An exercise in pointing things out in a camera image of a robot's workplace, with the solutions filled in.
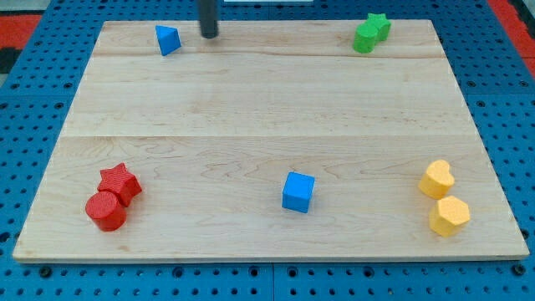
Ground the yellow heart block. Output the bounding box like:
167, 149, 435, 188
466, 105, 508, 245
418, 160, 455, 199

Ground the red star block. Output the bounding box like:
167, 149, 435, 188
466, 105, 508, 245
97, 163, 142, 207

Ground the yellow hexagon block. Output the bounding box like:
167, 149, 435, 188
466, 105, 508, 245
428, 196, 471, 237

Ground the wooden board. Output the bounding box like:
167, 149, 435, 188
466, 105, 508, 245
13, 19, 529, 263

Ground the red cylinder block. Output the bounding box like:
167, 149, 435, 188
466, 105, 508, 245
85, 191, 126, 232

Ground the green star block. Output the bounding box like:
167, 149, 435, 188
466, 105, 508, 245
366, 13, 391, 42

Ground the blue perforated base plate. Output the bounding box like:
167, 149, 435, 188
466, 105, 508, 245
1, 0, 534, 300

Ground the blue cube block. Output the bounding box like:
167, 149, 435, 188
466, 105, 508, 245
282, 171, 315, 213

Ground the blue triangle block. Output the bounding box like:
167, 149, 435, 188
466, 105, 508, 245
155, 25, 181, 56

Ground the green cylinder block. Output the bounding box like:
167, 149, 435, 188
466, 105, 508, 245
353, 23, 379, 54

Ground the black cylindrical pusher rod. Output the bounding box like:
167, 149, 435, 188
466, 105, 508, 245
197, 0, 219, 39

